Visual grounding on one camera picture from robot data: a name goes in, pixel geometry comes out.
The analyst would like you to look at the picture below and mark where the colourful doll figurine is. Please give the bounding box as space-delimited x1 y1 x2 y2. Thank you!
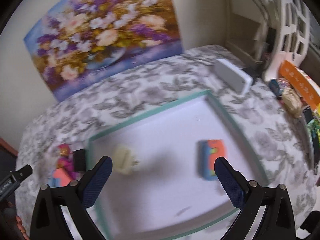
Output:
56 144 80 179

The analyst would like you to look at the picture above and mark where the black power adapter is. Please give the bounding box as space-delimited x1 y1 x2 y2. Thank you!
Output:
73 149 87 172

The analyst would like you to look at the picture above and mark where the white charger cube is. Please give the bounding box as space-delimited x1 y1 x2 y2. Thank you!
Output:
112 145 139 175

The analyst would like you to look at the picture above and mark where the teal-rimmed white tray box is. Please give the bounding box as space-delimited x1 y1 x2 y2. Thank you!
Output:
87 90 268 239

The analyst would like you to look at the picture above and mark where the orange star-patterned box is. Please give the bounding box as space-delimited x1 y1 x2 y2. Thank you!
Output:
279 61 320 112

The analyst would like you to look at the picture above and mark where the white power bank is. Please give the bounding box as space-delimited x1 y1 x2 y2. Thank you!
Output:
214 59 253 95

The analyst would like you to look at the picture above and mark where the flower painting canvas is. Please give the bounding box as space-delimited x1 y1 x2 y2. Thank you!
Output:
24 0 183 102

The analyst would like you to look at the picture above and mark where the white lattice shelf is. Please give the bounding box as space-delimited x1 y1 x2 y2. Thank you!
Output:
263 0 310 82

